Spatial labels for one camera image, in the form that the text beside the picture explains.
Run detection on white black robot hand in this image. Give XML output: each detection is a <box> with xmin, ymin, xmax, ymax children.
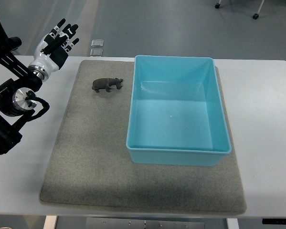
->
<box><xmin>28</xmin><ymin>19</ymin><xmax>79</xmax><ymax>82</ymax></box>

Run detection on brown hippo toy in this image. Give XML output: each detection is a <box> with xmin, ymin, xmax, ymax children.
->
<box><xmin>91</xmin><ymin>78</ymin><xmax>123</xmax><ymax>93</ymax></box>

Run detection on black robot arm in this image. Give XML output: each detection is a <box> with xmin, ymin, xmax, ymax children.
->
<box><xmin>0</xmin><ymin>37</ymin><xmax>50</xmax><ymax>155</ymax></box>

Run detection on blue plastic box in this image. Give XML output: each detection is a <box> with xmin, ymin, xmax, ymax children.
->
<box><xmin>126</xmin><ymin>55</ymin><xmax>232</xmax><ymax>166</ymax></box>

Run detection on lower floor outlet plate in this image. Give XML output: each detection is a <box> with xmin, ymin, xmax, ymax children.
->
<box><xmin>90</xmin><ymin>48</ymin><xmax>103</xmax><ymax>57</ymax></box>

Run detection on floor outlet plate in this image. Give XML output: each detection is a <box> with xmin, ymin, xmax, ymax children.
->
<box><xmin>90</xmin><ymin>48</ymin><xmax>103</xmax><ymax>57</ymax></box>
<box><xmin>91</xmin><ymin>39</ymin><xmax>104</xmax><ymax>47</ymax></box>

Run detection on upper floor outlet plate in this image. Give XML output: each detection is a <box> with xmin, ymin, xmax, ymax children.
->
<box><xmin>91</xmin><ymin>39</ymin><xmax>104</xmax><ymax>47</ymax></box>

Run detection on grey felt mat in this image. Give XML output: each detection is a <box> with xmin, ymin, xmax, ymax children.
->
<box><xmin>40</xmin><ymin>60</ymin><xmax>246</xmax><ymax>215</ymax></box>

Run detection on white table leg left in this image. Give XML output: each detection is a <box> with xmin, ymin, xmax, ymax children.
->
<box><xmin>43</xmin><ymin>216</ymin><xmax>58</xmax><ymax>229</ymax></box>

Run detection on white table leg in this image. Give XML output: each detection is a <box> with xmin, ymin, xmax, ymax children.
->
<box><xmin>226</xmin><ymin>218</ymin><xmax>239</xmax><ymax>229</ymax></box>
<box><xmin>43</xmin><ymin>216</ymin><xmax>58</xmax><ymax>229</ymax></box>

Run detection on right caster wheel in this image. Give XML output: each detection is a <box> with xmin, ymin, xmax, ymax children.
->
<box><xmin>252</xmin><ymin>13</ymin><xmax>259</xmax><ymax>20</ymax></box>

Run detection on white table leg right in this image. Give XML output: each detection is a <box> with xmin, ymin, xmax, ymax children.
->
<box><xmin>226</xmin><ymin>218</ymin><xmax>239</xmax><ymax>229</ymax></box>

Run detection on black table control panel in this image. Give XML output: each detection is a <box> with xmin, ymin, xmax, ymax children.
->
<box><xmin>262</xmin><ymin>218</ymin><xmax>286</xmax><ymax>225</ymax></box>

